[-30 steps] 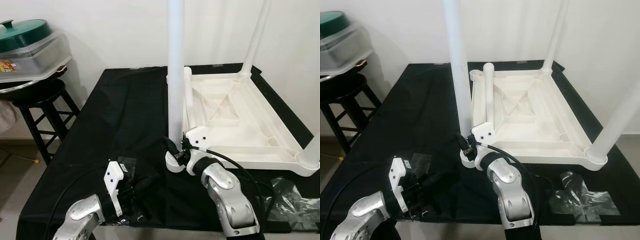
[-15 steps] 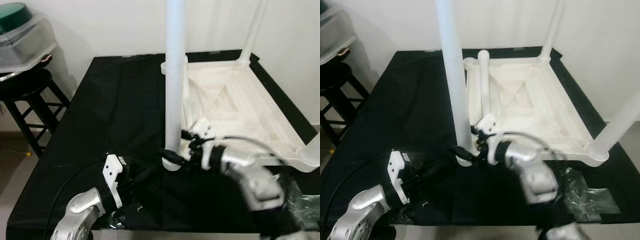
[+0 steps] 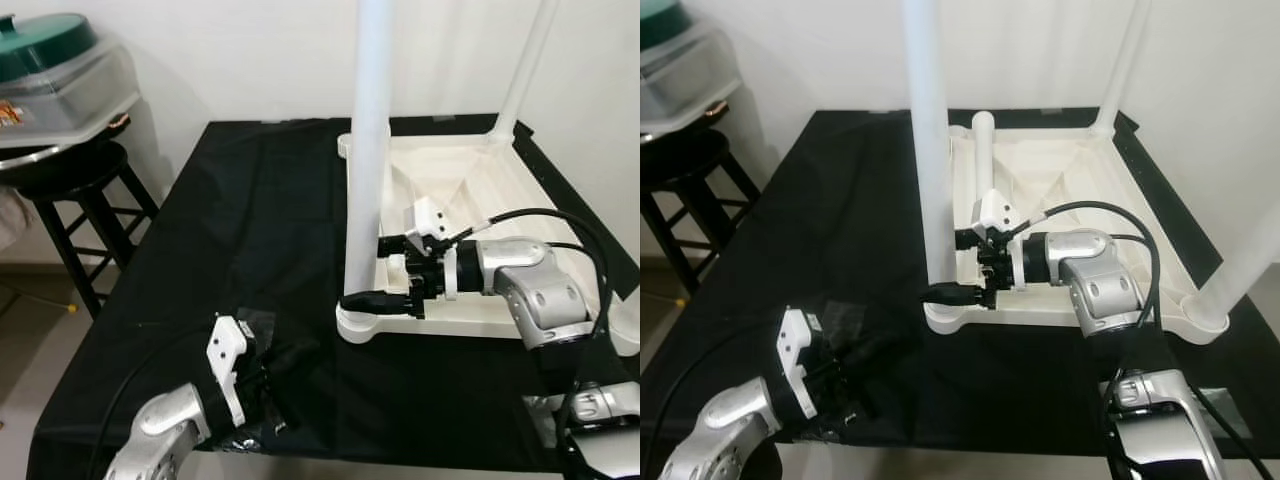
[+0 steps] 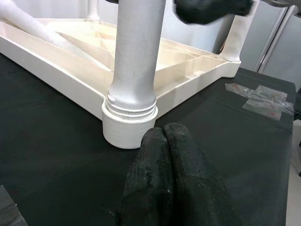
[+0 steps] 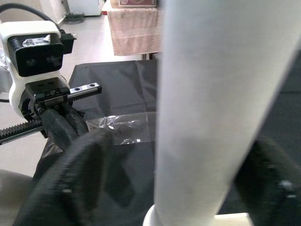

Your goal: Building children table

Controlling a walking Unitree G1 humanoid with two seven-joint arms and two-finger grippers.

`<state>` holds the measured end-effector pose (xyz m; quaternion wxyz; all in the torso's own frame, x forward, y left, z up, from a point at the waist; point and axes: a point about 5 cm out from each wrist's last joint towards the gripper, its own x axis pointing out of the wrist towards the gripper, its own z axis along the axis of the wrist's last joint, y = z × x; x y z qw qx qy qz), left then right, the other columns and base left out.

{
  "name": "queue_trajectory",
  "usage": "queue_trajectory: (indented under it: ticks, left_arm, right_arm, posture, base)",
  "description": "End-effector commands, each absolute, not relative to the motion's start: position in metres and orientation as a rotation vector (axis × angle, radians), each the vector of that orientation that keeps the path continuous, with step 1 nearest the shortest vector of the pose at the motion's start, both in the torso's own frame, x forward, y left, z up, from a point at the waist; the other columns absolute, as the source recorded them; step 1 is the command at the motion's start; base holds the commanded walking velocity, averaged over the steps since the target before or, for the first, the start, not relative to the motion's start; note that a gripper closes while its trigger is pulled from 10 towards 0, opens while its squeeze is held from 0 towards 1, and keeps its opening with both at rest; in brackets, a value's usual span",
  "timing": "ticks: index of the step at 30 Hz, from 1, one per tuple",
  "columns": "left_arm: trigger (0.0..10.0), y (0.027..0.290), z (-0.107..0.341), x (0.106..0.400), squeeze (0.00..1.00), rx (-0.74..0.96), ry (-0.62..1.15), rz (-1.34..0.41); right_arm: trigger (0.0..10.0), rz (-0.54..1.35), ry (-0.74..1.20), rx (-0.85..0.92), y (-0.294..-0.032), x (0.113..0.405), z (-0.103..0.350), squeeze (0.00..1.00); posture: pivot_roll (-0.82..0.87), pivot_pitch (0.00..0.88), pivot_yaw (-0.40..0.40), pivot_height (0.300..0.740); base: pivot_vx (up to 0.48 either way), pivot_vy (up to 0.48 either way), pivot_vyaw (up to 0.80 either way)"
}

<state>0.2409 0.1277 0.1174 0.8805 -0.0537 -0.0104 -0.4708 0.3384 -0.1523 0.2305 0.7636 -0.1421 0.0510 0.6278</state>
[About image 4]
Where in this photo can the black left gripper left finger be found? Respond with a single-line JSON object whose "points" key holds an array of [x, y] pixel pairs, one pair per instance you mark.
{"points": [[150, 183]]}

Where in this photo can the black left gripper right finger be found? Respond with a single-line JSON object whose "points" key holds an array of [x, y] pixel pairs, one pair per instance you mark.
{"points": [[197, 188]]}

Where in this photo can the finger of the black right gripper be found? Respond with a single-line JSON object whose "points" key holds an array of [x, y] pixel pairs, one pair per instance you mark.
{"points": [[211, 10]]}

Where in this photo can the white plastic table leg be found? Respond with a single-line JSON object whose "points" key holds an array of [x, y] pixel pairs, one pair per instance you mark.
{"points": [[93, 10], [136, 58], [30, 23], [237, 40]]}

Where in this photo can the crinkled clear tape patch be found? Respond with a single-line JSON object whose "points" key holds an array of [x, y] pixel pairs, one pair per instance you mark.
{"points": [[263, 101]]}

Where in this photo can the white plastic table top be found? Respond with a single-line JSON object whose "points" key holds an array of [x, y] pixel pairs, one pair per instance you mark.
{"points": [[58, 70]]}

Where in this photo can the grey metal door frame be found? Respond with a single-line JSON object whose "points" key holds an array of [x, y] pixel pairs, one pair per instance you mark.
{"points": [[275, 40]]}

